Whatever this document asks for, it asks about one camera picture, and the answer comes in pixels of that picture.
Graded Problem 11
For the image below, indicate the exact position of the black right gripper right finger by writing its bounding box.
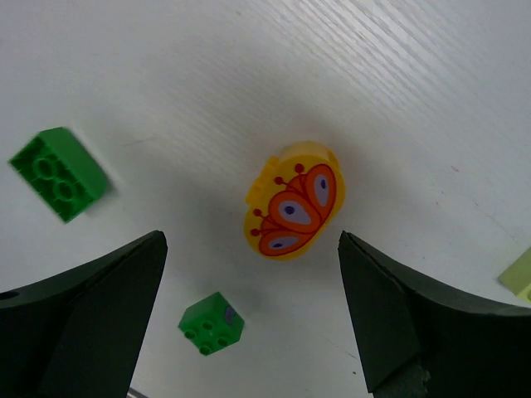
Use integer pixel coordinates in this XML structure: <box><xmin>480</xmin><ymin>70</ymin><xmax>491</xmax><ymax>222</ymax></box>
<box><xmin>339</xmin><ymin>232</ymin><xmax>530</xmax><ymax>397</ymax></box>

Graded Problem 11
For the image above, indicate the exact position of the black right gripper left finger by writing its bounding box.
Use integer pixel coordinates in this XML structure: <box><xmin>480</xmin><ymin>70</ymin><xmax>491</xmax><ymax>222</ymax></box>
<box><xmin>1</xmin><ymin>231</ymin><xmax>168</xmax><ymax>397</ymax></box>

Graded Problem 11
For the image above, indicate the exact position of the green square lego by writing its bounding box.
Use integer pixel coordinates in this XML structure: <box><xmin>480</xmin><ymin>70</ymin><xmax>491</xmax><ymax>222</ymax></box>
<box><xmin>178</xmin><ymin>292</ymin><xmax>245</xmax><ymax>357</ymax></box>

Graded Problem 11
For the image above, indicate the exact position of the green arch lego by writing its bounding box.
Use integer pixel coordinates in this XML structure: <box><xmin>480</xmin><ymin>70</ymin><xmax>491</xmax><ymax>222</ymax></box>
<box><xmin>9</xmin><ymin>127</ymin><xmax>108</xmax><ymax>223</ymax></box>

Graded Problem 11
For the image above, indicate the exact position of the yellow butterfly lego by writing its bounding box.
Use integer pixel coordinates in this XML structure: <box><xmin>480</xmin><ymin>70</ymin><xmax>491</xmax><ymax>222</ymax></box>
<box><xmin>243</xmin><ymin>141</ymin><xmax>345</xmax><ymax>260</ymax></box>

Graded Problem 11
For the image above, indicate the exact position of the pale green curved lego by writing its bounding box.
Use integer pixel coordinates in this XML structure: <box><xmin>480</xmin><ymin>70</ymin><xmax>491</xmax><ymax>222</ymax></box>
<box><xmin>498</xmin><ymin>248</ymin><xmax>531</xmax><ymax>303</ymax></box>

